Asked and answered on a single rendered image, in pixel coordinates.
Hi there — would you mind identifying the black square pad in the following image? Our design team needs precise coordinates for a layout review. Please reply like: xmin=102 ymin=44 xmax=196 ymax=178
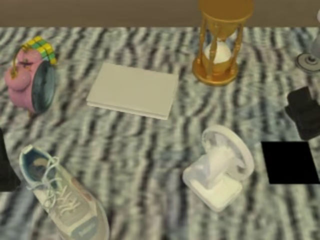
xmin=260 ymin=140 xmax=320 ymax=185

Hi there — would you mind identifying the grey round metal disc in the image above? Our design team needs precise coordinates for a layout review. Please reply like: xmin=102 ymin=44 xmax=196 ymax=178
xmin=296 ymin=51 xmax=320 ymax=74

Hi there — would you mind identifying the white desk fan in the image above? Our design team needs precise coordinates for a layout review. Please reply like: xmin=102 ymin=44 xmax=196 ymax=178
xmin=181 ymin=124 xmax=255 ymax=213

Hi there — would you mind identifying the grey white lace-up sneaker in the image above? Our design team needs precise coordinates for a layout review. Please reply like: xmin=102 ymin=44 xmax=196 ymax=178
xmin=18 ymin=143 xmax=110 ymax=240

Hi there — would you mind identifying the pink alarm clock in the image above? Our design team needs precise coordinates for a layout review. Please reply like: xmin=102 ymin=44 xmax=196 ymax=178
xmin=4 ymin=46 xmax=57 ymax=116

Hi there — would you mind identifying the golden hourglass with white sand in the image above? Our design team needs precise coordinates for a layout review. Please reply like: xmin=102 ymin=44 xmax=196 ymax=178
xmin=191 ymin=0 xmax=254 ymax=87

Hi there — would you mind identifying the closed white book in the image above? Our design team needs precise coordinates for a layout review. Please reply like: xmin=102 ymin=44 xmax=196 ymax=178
xmin=86 ymin=62 xmax=180 ymax=121

